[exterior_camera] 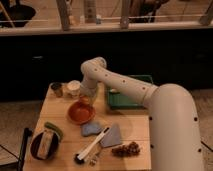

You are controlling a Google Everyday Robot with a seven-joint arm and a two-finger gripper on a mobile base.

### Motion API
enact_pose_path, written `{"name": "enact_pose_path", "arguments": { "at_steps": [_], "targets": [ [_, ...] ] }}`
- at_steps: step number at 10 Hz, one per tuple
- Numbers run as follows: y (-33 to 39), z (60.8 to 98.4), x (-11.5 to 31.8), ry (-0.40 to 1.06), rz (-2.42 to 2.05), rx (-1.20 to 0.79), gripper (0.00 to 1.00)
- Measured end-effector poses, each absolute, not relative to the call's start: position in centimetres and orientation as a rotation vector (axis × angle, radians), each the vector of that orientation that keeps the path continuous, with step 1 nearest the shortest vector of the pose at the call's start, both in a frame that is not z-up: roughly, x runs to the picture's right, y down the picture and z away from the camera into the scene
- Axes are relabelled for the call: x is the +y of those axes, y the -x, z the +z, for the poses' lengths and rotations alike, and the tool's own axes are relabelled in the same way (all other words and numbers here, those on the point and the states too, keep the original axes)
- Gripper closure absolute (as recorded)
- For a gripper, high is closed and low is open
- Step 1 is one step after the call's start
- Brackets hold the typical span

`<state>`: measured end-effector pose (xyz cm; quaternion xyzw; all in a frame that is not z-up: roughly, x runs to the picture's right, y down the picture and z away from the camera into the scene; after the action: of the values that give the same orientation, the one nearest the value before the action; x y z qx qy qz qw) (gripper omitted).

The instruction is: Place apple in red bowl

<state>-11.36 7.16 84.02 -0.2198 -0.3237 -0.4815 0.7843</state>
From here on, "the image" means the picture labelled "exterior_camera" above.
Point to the blue triangular cloth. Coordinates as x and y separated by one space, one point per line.
112 138

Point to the green cucumber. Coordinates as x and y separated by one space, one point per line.
56 129

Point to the white cup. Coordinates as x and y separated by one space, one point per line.
74 88

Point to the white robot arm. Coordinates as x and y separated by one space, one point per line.
174 127

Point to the dark round plate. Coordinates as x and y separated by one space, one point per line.
36 142

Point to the bread slice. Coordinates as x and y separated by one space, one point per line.
45 144

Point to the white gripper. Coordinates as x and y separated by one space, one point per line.
89 87

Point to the white handled brush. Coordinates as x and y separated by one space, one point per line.
83 153

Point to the dark small cup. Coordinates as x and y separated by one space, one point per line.
57 89

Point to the small metal fork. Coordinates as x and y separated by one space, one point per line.
95 158

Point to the blue sponge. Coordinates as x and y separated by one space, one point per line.
91 128

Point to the red bowl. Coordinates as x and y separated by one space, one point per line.
80 113

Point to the bunch of brown grapes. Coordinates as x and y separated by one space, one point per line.
131 149

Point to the black chair frame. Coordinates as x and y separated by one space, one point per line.
20 159

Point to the orange apple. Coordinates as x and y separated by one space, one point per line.
84 100

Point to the green plastic tray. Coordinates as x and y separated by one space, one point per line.
117 100

